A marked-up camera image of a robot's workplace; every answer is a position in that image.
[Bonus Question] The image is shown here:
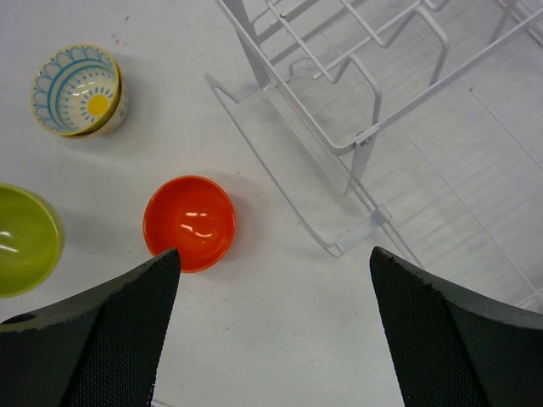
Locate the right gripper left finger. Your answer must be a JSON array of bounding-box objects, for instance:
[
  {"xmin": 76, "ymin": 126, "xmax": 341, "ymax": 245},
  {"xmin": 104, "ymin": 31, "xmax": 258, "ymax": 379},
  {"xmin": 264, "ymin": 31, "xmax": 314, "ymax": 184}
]
[{"xmin": 1, "ymin": 249, "xmax": 181, "ymax": 406}]

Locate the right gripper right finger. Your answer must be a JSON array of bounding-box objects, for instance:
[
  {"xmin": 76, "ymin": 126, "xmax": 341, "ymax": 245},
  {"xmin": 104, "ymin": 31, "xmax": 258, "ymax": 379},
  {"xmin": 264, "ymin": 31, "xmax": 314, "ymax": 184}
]
[{"xmin": 369, "ymin": 247, "xmax": 542, "ymax": 406}]

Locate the white wire dish rack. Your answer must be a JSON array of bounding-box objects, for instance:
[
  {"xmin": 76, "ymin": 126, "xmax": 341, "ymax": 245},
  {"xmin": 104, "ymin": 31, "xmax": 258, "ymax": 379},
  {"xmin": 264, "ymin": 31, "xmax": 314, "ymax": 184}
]
[{"xmin": 208, "ymin": 1, "xmax": 542, "ymax": 312}]

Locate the blue patterned bowl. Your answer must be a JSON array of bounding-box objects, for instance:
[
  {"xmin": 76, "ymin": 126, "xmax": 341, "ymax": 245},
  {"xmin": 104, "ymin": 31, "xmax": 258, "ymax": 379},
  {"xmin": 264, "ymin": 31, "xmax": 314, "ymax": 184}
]
[{"xmin": 31, "ymin": 44, "xmax": 121, "ymax": 137}]

